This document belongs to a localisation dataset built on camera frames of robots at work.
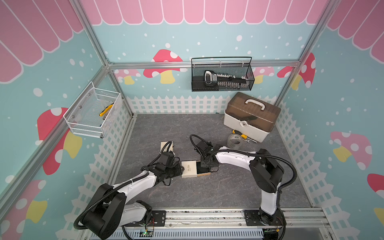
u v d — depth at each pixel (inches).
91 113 29.3
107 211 16.3
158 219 29.3
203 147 28.6
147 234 28.3
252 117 36.0
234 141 40.6
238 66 35.3
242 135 41.3
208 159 25.5
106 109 30.1
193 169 34.6
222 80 34.8
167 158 27.0
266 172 19.2
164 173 26.4
